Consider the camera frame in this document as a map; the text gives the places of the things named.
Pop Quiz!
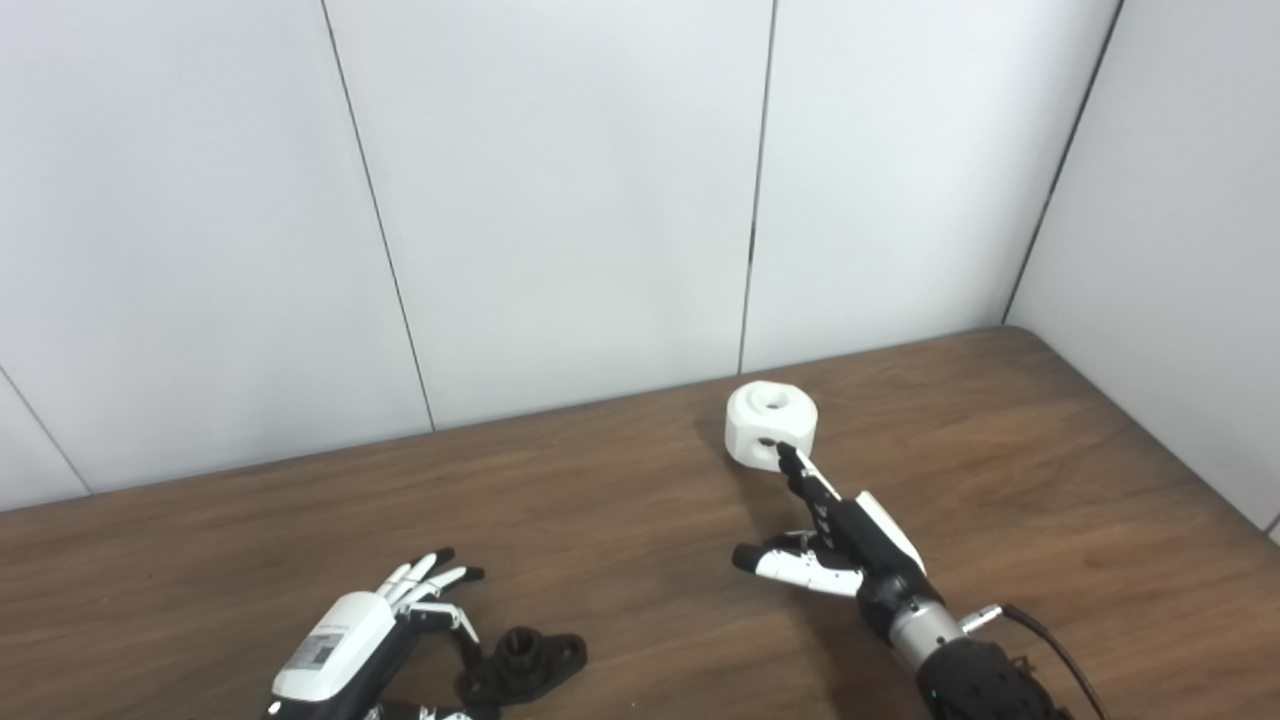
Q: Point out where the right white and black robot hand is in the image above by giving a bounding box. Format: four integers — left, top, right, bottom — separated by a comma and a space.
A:
731, 443, 946, 646

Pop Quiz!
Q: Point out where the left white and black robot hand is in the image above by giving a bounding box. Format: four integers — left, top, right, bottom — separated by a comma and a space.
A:
262, 546, 486, 720

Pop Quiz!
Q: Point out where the round white plastic piece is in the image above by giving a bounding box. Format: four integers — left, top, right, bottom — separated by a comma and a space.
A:
724, 380, 819, 473

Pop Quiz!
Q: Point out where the black flanged holder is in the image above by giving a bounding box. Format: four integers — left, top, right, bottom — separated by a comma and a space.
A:
456, 626, 589, 708

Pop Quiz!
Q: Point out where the thin right wrist wire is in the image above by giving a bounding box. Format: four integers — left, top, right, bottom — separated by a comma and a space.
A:
1010, 655, 1061, 713

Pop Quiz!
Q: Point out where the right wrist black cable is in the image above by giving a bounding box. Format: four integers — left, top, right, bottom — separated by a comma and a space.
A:
1000, 603, 1111, 720

